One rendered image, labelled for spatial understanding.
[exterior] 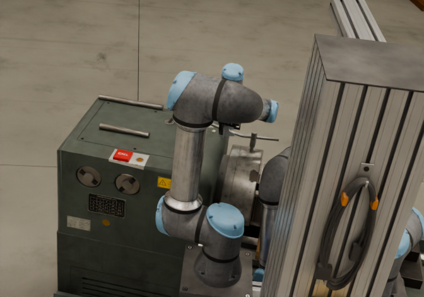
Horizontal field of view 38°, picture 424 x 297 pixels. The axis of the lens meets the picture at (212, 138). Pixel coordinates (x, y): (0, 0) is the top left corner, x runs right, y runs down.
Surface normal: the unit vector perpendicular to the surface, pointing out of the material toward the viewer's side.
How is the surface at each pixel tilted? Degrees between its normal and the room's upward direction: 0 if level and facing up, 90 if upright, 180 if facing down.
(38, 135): 0
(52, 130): 0
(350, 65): 0
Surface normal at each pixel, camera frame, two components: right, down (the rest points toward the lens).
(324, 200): -0.04, 0.51
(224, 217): 0.24, -0.82
